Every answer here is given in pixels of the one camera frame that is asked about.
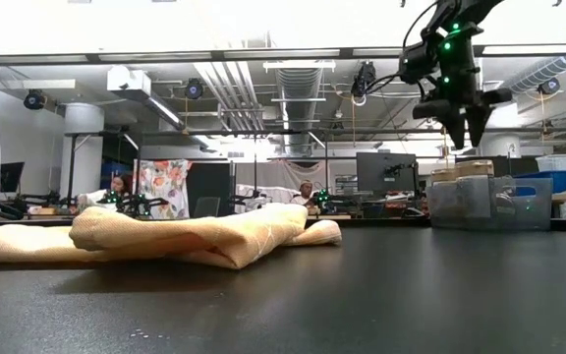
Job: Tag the floral patterned cloth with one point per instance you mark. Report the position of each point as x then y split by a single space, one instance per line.
165 189

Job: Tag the silver ceiling duct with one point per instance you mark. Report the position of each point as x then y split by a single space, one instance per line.
299 108

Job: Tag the black round ceiling lamp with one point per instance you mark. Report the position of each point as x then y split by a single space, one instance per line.
549 86
194 88
34 100

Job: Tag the yellow folded cloth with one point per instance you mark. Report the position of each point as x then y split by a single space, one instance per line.
189 236

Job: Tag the overhead light bar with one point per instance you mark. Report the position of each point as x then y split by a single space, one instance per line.
283 53

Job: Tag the dark grey translucent bin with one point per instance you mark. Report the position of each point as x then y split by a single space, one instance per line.
509 211

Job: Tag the white round pillar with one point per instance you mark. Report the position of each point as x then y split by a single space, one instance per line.
84 137
496 142

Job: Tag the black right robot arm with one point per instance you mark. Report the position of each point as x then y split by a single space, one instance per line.
465 10

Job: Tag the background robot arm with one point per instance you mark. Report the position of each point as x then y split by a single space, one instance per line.
138 202
323 196

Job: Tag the black ceiling camera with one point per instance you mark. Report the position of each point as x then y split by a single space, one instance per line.
364 78

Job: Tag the black table mat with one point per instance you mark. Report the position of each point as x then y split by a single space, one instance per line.
361 295

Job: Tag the person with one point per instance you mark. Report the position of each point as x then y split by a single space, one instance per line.
121 184
305 189

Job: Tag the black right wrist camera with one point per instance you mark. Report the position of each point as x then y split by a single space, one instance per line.
415 61

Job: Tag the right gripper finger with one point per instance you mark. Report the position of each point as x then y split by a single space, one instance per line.
477 123
456 130

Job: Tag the spiral ceiling duct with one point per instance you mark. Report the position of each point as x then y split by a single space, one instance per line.
543 71

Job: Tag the clear storage container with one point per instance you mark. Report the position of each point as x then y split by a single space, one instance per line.
558 162

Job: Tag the black computer monitor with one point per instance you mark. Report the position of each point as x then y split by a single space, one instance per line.
10 177
386 172

